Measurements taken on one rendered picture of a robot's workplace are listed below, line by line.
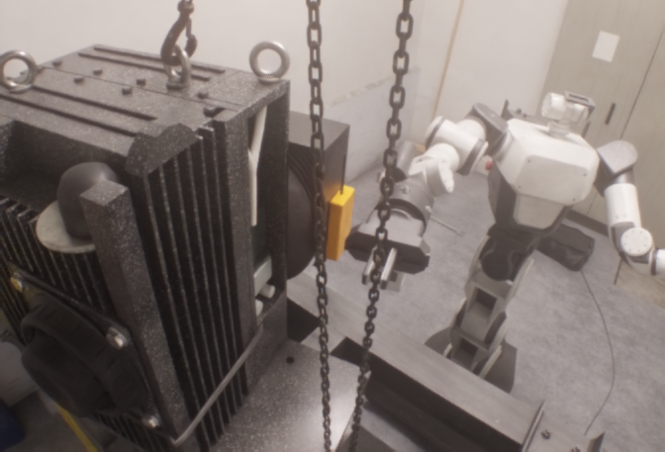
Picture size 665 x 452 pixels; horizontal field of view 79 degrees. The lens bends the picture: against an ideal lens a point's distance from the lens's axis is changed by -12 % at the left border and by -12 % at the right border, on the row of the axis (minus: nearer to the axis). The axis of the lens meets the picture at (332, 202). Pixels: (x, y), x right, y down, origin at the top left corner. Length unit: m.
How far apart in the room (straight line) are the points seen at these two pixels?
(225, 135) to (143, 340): 0.31
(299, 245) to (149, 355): 0.47
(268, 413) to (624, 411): 1.96
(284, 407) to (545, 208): 0.87
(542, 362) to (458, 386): 1.15
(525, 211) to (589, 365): 1.55
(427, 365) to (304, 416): 0.56
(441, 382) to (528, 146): 0.77
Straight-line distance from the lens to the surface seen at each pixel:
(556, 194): 1.33
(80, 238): 0.61
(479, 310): 1.69
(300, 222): 0.98
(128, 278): 0.59
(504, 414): 1.53
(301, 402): 1.14
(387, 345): 1.57
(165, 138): 0.56
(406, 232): 0.66
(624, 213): 1.35
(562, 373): 2.63
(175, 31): 0.74
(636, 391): 2.80
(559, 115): 1.31
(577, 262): 3.23
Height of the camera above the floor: 1.89
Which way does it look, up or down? 35 degrees down
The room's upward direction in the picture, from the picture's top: 5 degrees clockwise
